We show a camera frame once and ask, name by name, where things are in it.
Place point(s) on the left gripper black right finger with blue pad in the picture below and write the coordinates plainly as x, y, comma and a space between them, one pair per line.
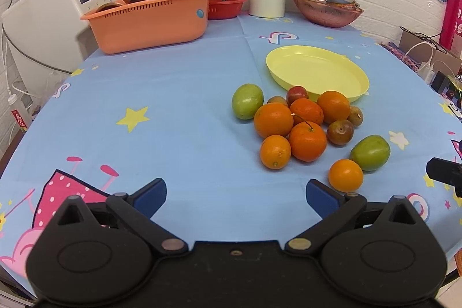
338, 212

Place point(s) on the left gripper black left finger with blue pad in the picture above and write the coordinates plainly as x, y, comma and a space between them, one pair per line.
134, 213

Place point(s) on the small orange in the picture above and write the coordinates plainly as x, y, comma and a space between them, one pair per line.
275, 152
345, 175

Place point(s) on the small green mango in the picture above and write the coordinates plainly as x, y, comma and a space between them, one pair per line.
371, 153

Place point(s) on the orange with stem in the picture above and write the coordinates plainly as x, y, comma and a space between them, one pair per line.
308, 141

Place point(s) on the dark purple plum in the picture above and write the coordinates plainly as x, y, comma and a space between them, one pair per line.
340, 132

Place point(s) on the small front orange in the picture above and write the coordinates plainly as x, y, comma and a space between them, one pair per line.
275, 152

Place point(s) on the small brown fruit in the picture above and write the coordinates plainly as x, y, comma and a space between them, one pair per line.
355, 116

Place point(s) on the large orange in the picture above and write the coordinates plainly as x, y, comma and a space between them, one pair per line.
273, 119

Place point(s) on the red plum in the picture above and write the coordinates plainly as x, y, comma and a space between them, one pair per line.
295, 93

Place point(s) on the brown round fruit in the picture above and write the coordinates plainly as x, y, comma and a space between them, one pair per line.
278, 99

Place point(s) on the large green mango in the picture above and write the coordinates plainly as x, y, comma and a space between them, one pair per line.
246, 100

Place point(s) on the cardboard box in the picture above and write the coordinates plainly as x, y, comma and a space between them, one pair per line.
421, 48

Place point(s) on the blue cartoon tablecloth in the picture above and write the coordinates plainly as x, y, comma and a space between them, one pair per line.
127, 119

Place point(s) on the yellow plastic plate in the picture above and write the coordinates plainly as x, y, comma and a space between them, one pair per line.
317, 70

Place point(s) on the pink gift bag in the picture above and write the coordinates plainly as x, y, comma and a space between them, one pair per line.
451, 23

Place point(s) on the orange plastic basket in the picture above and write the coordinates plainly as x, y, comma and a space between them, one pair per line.
148, 24

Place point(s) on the white appliance with screen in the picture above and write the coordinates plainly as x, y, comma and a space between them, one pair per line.
48, 39

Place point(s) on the red plastic bowl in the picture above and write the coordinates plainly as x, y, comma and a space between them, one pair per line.
223, 10

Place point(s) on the white charger with cable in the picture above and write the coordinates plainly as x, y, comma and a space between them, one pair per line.
425, 71

